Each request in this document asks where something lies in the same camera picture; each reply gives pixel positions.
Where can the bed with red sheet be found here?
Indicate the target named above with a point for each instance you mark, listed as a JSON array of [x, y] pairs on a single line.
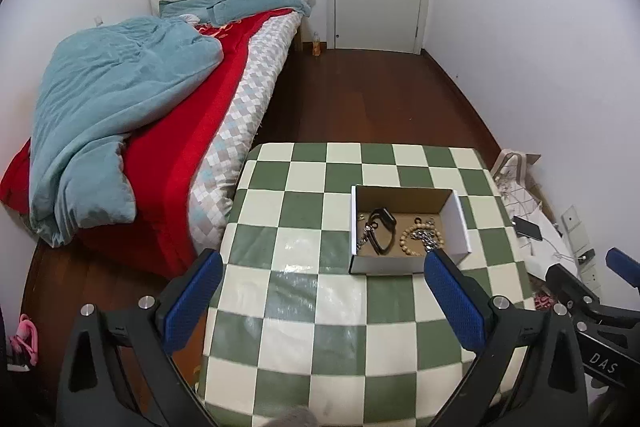
[[165, 167]]

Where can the pink slippers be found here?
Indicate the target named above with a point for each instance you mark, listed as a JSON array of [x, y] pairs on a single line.
[[25, 338]]

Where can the teal pillow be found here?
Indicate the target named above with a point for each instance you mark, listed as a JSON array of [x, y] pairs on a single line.
[[192, 4]]

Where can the white wall socket plate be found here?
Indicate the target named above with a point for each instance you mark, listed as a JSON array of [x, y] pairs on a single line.
[[593, 278], [571, 219]]

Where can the green white checkered tablecloth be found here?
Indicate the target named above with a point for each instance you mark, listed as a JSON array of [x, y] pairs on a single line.
[[300, 307]]

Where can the white cardboard box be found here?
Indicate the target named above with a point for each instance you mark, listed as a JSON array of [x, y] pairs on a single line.
[[385, 264]]

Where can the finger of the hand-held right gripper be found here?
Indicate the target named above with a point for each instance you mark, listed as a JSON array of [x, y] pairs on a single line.
[[624, 268], [567, 284]]

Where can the light blue quilt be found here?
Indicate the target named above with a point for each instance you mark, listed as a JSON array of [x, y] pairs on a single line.
[[110, 107]]

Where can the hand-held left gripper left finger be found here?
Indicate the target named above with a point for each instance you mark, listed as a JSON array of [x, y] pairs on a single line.
[[192, 302]]

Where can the red white packet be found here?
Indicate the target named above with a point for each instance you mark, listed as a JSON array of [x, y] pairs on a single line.
[[542, 302]]

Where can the plastic drink bottle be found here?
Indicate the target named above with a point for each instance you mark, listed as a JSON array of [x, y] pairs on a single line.
[[316, 44]]

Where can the small white wall socket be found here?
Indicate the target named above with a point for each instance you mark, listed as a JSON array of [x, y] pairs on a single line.
[[99, 21]]

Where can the diamond pattern bed sheet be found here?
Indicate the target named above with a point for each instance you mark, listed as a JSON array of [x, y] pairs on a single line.
[[240, 117]]

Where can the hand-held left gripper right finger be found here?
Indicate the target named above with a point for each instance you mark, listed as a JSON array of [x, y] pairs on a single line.
[[455, 302]]

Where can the dark grey fleece clothing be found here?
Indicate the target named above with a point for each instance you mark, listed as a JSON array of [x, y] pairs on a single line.
[[295, 418]]

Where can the black smartphone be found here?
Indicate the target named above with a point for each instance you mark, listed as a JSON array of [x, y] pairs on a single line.
[[527, 228]]

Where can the black charger plug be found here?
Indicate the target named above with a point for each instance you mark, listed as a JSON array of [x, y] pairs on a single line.
[[586, 255]]

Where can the black smart band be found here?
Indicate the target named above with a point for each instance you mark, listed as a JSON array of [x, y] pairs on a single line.
[[384, 217]]

